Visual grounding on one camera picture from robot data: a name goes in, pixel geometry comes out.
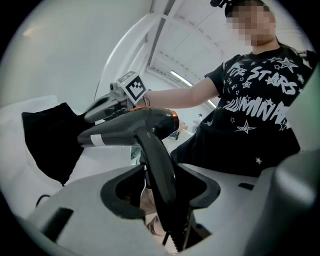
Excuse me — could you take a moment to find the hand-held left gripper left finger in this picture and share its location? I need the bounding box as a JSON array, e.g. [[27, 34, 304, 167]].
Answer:
[[23, 163, 177, 256]]

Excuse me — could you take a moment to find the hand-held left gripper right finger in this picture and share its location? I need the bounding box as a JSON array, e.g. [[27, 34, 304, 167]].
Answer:
[[177, 72, 320, 256]]

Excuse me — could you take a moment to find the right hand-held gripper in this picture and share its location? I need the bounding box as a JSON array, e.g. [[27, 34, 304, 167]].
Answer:
[[83, 71, 148, 123]]

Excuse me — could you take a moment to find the black and orange hair dryer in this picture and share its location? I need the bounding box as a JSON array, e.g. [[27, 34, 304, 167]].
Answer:
[[77, 106, 180, 227]]

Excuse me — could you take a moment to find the black drawstring bag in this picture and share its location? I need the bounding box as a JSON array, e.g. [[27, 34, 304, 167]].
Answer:
[[21, 101, 97, 187]]

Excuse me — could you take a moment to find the person's right forearm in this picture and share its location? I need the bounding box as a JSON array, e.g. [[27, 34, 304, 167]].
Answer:
[[143, 79, 221, 110]]

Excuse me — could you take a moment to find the white ceiling light tube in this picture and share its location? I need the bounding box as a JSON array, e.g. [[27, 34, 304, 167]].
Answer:
[[169, 70, 194, 87]]

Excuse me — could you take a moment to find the person's black star-print T-shirt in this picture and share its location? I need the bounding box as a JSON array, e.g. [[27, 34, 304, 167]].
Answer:
[[171, 47, 316, 177]]

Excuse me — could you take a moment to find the person's head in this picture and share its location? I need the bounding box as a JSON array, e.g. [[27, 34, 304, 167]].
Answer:
[[224, 0, 279, 55]]

